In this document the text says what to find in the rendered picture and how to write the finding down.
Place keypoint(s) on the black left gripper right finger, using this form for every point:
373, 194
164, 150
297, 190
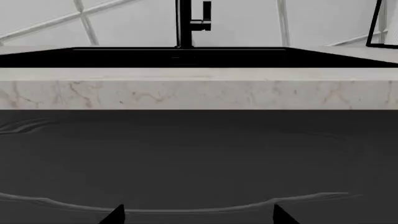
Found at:
282, 217

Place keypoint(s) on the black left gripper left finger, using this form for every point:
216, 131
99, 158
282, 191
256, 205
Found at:
115, 216

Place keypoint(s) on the black sink basin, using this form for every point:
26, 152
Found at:
199, 58

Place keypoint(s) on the black sink faucet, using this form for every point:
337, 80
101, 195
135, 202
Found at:
186, 25

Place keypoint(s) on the dark wood cabinet front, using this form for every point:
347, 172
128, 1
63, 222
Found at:
199, 158

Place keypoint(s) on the marble countertop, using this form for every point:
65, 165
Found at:
199, 91

